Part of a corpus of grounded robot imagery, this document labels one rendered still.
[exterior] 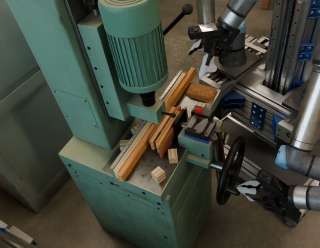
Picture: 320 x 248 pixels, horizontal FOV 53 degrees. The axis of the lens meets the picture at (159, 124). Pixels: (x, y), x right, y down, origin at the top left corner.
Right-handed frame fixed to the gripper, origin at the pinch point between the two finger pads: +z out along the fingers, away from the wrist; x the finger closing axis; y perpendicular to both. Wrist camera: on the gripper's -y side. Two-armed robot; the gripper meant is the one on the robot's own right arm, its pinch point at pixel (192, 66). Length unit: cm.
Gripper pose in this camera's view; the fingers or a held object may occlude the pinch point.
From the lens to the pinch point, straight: 121.6
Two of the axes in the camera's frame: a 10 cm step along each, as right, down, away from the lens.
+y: 8.6, 1.9, 4.7
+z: -4.6, 6.7, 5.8
